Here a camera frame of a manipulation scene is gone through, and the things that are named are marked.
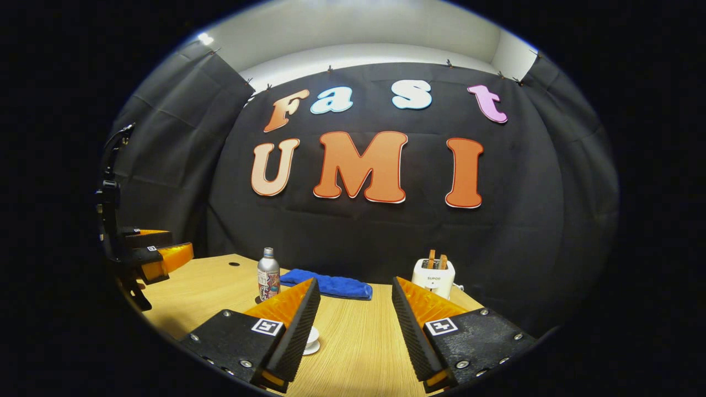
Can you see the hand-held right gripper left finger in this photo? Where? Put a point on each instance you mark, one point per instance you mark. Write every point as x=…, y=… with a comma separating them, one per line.
x=300, y=331

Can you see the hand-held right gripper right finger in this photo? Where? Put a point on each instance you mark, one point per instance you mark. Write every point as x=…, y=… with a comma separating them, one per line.
x=411, y=331

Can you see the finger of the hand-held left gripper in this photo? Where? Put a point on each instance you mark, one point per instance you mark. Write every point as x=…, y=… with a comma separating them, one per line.
x=146, y=238
x=171, y=258

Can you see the white teacup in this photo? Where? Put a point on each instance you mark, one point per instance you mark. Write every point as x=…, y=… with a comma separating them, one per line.
x=313, y=335

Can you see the silver water bottle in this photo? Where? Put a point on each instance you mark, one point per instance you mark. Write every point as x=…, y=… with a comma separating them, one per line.
x=268, y=275

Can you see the white teacup saucer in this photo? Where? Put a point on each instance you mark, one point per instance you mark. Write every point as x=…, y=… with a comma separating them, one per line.
x=313, y=349

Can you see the white toaster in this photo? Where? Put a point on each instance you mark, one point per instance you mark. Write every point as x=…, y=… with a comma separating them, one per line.
x=433, y=281

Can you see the blue towel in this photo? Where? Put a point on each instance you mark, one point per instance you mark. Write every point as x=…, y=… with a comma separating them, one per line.
x=331, y=285

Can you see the brown bread slice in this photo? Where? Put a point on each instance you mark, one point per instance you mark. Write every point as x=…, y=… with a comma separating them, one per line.
x=431, y=259
x=443, y=262

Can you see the black backdrop cloth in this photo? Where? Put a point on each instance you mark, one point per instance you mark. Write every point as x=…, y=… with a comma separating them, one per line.
x=386, y=237

